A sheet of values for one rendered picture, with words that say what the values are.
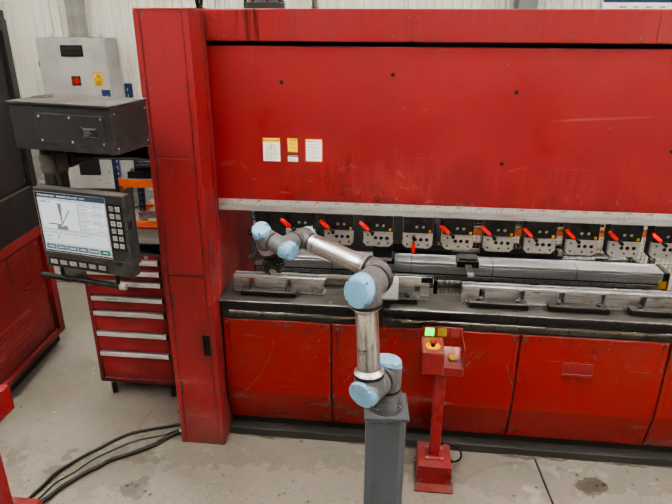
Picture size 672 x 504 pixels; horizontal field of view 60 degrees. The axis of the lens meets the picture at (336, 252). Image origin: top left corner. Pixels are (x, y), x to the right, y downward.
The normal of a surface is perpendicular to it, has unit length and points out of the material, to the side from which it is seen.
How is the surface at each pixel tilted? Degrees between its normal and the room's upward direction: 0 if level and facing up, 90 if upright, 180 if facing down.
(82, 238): 90
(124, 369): 90
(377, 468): 90
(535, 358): 90
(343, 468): 0
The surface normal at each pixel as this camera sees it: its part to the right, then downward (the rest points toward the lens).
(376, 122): -0.11, 0.37
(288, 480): 0.00, -0.93
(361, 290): -0.56, 0.18
